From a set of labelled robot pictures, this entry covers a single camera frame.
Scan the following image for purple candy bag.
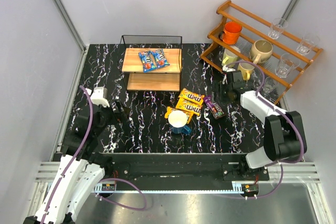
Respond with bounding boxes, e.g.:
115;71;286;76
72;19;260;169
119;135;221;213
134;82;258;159
204;95;225;119

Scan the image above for yellow candy bag top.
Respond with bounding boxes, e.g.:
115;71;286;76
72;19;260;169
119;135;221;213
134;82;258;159
178;88;205;105

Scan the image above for yellow candy bag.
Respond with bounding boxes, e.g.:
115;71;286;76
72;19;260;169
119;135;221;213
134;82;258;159
178;88;205;105
175;98;202;116
164;106;194;124

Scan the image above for blue candy bag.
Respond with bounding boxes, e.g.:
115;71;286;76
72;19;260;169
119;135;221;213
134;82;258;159
139;51;157;73
151;49;170;69

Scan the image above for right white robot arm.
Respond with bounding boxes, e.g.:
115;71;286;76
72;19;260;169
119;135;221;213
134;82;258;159
212;70;307;169

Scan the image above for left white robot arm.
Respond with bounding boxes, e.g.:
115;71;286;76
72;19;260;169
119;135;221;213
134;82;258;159
24;99;129;223

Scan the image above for yellow candy bag under mug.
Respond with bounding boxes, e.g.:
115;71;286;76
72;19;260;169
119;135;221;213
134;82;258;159
164;106;194;124

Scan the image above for light green mug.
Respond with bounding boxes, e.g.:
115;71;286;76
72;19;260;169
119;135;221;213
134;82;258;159
222;48;239;70

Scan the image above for pale yellow mug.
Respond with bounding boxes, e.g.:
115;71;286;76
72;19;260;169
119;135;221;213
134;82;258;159
237;60;255;81

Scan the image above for clear glass bottom tier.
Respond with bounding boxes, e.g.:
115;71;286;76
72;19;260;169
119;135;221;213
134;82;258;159
262;77;278;96

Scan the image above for clear glass tier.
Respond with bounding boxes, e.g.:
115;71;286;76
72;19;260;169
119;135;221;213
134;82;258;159
262;77;278;96
275;53;300;78

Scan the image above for wooden cup rack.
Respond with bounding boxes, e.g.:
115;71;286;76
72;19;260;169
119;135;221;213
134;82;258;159
201;0;323;104

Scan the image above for orange mug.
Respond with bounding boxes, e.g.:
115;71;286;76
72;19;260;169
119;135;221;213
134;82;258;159
218;21;242;45

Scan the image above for beige round mug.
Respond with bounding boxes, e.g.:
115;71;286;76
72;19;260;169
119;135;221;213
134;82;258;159
249;40;273;64

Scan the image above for blue mug white inside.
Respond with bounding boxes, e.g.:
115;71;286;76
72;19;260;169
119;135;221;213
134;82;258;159
168;111;191;135

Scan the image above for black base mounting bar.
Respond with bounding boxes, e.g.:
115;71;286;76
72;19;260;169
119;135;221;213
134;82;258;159
98;153;269;182

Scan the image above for clear glass middle tier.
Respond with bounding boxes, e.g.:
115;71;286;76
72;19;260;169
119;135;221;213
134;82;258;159
275;53;300;78

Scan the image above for clear glass top left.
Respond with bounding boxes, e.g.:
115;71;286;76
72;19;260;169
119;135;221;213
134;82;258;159
268;18;288;40

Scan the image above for clear glass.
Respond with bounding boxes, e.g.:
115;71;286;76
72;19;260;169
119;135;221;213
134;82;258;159
268;18;288;40
296;33;320;56

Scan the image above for clear glass top right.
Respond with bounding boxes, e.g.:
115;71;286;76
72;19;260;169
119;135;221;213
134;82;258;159
296;33;320;56

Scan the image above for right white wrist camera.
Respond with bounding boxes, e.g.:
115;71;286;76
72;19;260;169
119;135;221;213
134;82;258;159
222;66;235;73

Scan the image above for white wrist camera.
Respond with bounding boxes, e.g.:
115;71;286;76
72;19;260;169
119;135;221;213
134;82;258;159
90;87;110;108
222;66;235;73

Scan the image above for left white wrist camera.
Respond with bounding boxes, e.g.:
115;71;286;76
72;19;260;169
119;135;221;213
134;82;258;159
90;87;110;108

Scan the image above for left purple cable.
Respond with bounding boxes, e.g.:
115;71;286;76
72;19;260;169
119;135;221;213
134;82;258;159
40;85;147;224

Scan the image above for purple cable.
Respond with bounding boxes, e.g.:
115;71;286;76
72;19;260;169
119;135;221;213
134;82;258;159
40;85;147;224
217;60;308;200

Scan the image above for two-tier wood wire shelf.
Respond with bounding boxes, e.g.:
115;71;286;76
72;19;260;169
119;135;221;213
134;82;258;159
120;35;183;92

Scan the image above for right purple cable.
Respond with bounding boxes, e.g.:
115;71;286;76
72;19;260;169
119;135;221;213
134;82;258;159
217;60;308;200

